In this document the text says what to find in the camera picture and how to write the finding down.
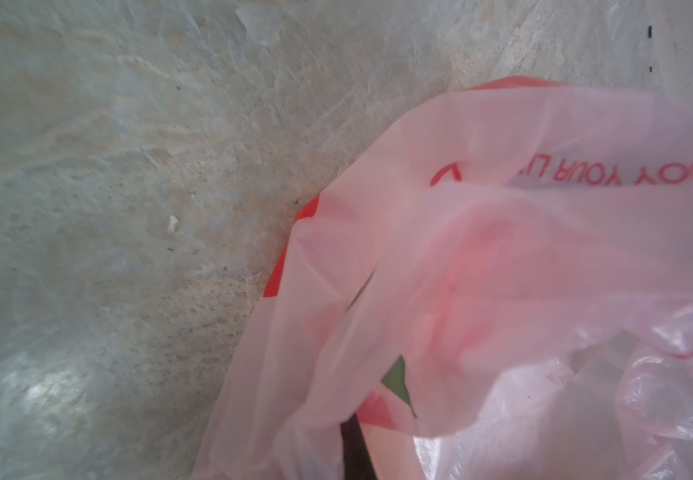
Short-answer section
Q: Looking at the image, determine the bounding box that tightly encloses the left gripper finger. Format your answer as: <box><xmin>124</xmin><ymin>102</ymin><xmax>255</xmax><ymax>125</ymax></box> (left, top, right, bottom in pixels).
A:
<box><xmin>340</xmin><ymin>414</ymin><xmax>377</xmax><ymax>480</ymax></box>

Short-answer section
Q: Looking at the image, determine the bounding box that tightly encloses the pink plastic bag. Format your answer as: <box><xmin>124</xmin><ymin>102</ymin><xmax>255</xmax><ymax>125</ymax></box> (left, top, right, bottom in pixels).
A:
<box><xmin>194</xmin><ymin>77</ymin><xmax>693</xmax><ymax>479</ymax></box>

